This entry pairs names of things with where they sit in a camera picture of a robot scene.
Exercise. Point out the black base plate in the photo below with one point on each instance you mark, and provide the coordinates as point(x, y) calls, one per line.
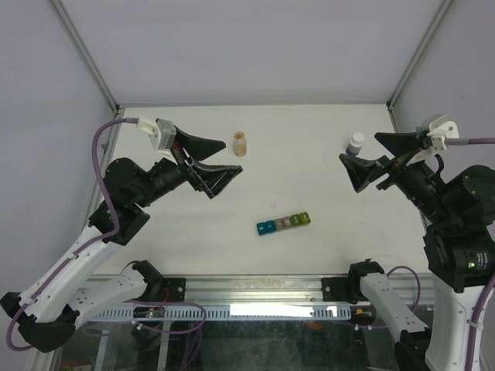
point(169, 289)
point(340, 289)

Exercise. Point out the right aluminium frame post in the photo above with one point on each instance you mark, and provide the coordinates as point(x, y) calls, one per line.
point(420, 50)

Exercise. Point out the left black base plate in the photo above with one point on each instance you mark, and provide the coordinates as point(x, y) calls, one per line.
point(169, 289)

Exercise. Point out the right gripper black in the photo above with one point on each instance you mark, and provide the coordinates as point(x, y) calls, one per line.
point(405, 145)

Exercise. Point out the white pill bottle blue label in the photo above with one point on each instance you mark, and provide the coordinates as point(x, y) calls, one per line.
point(355, 144)

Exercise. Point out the clear bottle yellow capsules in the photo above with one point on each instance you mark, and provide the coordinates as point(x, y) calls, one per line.
point(240, 147)

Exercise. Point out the aluminium frame post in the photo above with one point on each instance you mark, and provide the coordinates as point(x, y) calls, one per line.
point(83, 52)
point(420, 50)

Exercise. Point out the weekly pill organizer strip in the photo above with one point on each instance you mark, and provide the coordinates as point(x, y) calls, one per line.
point(283, 223)

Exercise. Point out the gold bottle cap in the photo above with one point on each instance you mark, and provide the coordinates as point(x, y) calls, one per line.
point(239, 135)

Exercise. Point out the left aluminium frame post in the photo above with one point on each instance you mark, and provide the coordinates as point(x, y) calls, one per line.
point(83, 52)

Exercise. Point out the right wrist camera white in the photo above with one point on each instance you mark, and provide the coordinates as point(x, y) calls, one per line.
point(433, 137)

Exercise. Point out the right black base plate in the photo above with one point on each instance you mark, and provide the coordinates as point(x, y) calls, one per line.
point(340, 289)

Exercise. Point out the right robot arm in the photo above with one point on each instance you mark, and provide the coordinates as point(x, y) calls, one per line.
point(458, 247)

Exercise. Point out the white slotted cable duct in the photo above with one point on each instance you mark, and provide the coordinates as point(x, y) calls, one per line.
point(234, 312)

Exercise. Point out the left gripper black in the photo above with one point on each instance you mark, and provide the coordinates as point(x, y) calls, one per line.
point(210, 178)

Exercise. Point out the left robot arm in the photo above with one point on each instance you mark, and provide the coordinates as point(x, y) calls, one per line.
point(48, 313)

